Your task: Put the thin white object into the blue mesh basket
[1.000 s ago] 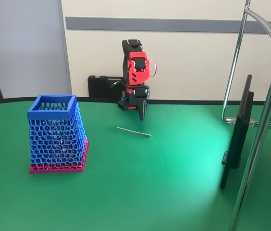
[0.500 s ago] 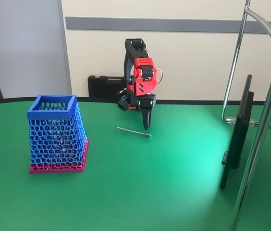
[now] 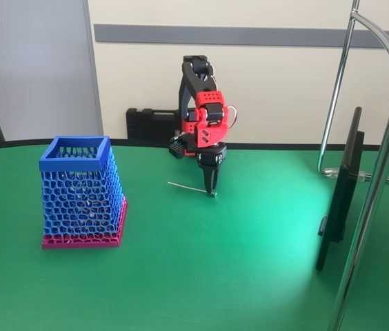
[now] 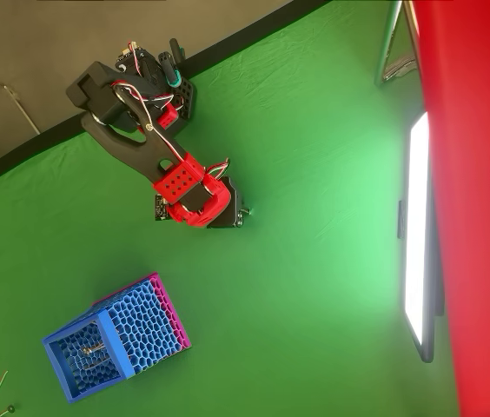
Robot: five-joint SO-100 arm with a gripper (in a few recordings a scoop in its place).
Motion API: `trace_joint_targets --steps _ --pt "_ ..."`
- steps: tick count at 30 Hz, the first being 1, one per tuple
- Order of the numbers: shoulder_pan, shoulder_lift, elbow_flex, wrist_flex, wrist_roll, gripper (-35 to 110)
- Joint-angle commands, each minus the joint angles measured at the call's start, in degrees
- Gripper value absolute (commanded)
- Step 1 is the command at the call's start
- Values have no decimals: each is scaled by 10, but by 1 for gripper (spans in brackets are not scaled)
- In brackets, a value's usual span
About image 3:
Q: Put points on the black framed LED light panel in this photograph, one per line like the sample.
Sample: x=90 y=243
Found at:
x=342 y=193

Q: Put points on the blue and magenta lattice basket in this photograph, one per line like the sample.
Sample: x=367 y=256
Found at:
x=74 y=165

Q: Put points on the black plastic tool case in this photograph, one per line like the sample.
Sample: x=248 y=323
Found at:
x=146 y=122

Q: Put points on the grey wall rail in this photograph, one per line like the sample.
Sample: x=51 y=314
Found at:
x=215 y=35

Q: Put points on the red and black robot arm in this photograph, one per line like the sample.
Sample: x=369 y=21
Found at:
x=211 y=132

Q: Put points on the chrome tube stand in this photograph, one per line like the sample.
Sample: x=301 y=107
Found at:
x=369 y=207

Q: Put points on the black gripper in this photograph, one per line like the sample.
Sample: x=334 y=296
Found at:
x=209 y=159

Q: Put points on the green cloth with black rim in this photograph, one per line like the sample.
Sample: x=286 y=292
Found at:
x=180 y=258

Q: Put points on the thin beige stick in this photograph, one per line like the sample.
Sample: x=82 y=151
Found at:
x=187 y=187

